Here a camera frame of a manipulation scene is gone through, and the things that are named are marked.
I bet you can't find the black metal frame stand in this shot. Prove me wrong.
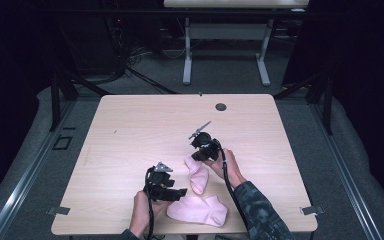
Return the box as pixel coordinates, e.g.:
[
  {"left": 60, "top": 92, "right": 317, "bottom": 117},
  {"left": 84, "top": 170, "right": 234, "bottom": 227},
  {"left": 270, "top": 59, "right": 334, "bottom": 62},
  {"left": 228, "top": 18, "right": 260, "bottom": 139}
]
[
  {"left": 49, "top": 64, "right": 115, "bottom": 133},
  {"left": 273, "top": 71, "right": 334, "bottom": 136}
]

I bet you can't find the grey metal table bracket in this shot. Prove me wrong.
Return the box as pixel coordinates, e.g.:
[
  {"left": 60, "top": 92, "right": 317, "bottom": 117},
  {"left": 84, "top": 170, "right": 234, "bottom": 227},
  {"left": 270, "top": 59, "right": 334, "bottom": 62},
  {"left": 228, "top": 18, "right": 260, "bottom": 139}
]
[
  {"left": 299, "top": 205, "right": 326, "bottom": 216},
  {"left": 45, "top": 205, "right": 71, "bottom": 216}
]

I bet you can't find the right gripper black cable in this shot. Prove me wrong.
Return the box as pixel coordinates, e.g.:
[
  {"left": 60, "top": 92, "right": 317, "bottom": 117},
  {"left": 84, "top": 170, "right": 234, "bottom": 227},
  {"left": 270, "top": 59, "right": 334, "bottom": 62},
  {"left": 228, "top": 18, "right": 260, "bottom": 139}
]
[{"left": 214, "top": 138, "right": 248, "bottom": 231}]

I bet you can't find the pink sock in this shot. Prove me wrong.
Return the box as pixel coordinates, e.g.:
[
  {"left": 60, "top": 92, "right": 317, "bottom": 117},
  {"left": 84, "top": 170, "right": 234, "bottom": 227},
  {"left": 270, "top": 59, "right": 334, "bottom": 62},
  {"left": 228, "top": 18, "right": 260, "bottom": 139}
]
[
  {"left": 166, "top": 194, "right": 230, "bottom": 229},
  {"left": 183, "top": 153, "right": 211, "bottom": 196}
]

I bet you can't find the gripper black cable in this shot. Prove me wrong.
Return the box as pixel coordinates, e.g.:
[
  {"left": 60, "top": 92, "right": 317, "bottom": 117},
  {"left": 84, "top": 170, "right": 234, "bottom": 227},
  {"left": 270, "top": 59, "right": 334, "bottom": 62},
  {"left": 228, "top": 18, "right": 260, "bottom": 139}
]
[
  {"left": 144, "top": 166, "right": 157, "bottom": 240},
  {"left": 214, "top": 138, "right": 248, "bottom": 231}
]

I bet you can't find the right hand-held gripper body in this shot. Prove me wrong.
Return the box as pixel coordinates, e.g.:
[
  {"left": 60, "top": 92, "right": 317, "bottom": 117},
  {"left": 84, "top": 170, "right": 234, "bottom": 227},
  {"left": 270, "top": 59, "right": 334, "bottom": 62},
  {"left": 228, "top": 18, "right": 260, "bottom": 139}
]
[{"left": 188, "top": 120, "right": 223, "bottom": 163}]

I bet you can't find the white desk with grey legs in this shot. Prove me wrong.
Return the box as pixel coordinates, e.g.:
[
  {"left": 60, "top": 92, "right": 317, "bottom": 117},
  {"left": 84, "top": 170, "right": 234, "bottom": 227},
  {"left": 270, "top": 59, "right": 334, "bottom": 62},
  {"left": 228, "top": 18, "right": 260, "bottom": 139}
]
[{"left": 163, "top": 0, "right": 310, "bottom": 87}]

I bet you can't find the black horizontal frame bar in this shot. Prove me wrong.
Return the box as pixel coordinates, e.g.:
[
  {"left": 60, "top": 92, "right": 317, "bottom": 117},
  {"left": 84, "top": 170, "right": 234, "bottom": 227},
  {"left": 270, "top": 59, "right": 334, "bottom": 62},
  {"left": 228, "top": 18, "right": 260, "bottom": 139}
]
[{"left": 44, "top": 8, "right": 314, "bottom": 18}]

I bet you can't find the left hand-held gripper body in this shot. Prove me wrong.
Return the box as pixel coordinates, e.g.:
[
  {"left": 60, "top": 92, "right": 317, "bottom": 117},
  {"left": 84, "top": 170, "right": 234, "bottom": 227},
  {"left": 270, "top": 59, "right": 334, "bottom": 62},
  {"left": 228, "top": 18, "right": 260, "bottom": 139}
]
[{"left": 143, "top": 161, "right": 178, "bottom": 203}]

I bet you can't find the grey metal floor rail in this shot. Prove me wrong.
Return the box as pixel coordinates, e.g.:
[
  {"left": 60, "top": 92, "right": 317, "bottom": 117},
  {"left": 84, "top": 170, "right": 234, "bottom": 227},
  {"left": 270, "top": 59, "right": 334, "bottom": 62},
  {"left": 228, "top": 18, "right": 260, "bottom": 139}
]
[
  {"left": 0, "top": 99, "right": 78, "bottom": 240},
  {"left": 308, "top": 99, "right": 384, "bottom": 240}
]

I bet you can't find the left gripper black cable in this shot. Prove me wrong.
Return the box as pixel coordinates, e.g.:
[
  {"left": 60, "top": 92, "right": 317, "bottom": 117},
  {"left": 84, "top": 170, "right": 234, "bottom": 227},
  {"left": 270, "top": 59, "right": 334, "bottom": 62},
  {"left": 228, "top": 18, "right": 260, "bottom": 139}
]
[{"left": 144, "top": 166, "right": 157, "bottom": 240}]

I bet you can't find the person's left hand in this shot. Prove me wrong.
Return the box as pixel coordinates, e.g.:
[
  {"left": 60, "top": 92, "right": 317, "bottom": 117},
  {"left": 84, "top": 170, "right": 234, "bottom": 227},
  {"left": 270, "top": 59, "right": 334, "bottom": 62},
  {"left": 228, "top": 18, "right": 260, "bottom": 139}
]
[{"left": 128, "top": 189, "right": 174, "bottom": 239}]

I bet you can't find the person's right hand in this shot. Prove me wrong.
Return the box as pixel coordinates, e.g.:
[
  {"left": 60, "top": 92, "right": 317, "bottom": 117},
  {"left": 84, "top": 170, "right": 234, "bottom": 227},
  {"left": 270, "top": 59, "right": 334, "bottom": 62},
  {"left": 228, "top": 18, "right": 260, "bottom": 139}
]
[{"left": 203, "top": 147, "right": 248, "bottom": 190}]

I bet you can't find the bundle of floor cables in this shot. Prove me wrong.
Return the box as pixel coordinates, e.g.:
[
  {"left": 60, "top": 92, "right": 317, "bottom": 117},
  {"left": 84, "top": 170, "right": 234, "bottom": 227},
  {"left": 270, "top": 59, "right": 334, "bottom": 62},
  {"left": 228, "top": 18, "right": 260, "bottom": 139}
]
[{"left": 105, "top": 16, "right": 182, "bottom": 96}]

